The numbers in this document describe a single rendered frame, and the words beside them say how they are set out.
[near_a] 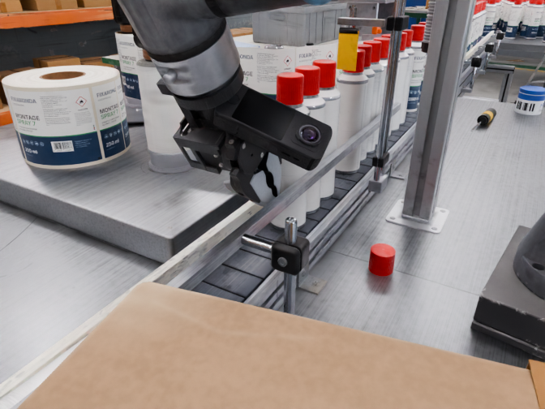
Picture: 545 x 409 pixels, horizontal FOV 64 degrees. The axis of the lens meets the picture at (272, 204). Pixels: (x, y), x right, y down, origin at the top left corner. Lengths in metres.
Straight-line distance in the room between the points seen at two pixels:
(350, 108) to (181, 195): 0.31
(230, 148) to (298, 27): 2.34
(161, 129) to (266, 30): 2.18
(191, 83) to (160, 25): 0.06
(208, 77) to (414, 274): 0.39
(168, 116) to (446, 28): 0.44
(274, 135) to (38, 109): 0.52
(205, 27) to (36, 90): 0.51
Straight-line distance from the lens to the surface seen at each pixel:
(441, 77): 0.69
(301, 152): 0.42
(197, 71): 0.39
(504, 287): 0.57
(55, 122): 0.85
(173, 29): 0.37
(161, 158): 0.79
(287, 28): 2.82
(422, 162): 0.73
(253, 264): 0.54
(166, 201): 0.70
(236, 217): 0.57
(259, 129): 0.42
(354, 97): 0.74
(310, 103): 0.58
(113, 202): 0.72
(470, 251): 0.71
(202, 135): 0.47
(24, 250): 0.75
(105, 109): 0.86
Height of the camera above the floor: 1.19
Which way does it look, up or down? 28 degrees down
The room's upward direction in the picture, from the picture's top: straight up
